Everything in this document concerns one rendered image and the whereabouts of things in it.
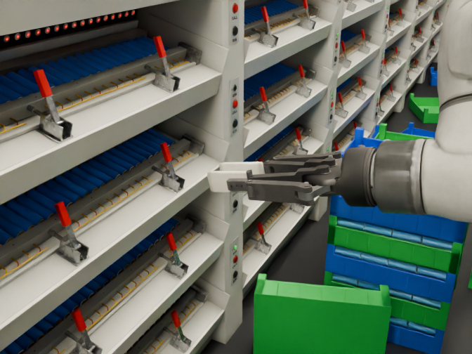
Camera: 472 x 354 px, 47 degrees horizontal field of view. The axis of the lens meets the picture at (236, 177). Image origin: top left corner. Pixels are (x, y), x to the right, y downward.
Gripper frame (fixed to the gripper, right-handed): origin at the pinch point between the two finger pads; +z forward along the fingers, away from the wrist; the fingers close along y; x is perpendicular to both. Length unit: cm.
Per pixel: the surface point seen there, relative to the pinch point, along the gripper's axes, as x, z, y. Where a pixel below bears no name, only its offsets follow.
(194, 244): -25.6, 28.5, 23.9
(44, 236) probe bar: -4.1, 26.5, -13.5
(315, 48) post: 3, 23, 100
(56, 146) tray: 10.2, 17.0, -14.6
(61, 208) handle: 0.3, 22.0, -12.7
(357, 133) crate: -15, 3, 67
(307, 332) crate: -51, 9, 32
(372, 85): -25, 26, 170
